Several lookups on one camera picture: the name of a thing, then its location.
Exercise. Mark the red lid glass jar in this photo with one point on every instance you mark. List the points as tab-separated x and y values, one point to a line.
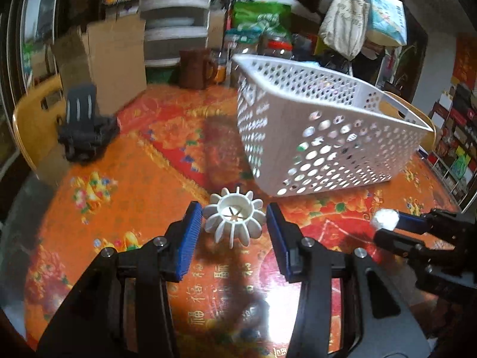
274	46

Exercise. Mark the small white sock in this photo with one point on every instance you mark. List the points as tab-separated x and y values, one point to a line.
384	219

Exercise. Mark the black phone mount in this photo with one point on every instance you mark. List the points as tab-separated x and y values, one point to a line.
85	134

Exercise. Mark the white perforated plastic basket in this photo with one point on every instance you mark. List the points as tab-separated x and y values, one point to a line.
275	130

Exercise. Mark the dark glass cabinet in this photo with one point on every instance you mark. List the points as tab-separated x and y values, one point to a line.
22	26

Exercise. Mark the wooden chair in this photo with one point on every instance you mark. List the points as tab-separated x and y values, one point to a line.
430	140
33	119

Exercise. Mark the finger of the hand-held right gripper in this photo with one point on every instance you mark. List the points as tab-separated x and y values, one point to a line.
410	222
395	242

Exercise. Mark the red floral tablecloth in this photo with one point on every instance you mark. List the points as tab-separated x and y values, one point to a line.
149	179

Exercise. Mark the white canvas tote bag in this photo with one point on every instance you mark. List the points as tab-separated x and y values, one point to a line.
344	22

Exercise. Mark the illustrated tote bag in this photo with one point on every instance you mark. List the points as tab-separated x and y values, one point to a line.
387	15

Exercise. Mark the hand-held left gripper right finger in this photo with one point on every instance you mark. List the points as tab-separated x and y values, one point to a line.
279	238

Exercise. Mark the red wall poster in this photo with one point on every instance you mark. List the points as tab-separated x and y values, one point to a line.
465	59

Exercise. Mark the green shopping bag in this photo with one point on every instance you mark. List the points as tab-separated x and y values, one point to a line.
257	11

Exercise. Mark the shelf with boxes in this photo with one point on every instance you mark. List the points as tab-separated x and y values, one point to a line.
458	126

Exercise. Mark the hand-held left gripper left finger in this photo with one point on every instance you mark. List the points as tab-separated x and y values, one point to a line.
186	242

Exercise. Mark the small glass jar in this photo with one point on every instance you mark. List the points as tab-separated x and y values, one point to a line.
231	44

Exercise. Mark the framed plant picture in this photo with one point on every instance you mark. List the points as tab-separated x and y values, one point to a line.
406	63

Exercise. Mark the cardboard box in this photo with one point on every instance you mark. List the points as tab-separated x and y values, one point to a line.
111	67

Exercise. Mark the brown mug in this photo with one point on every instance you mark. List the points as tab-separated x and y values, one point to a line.
192	69

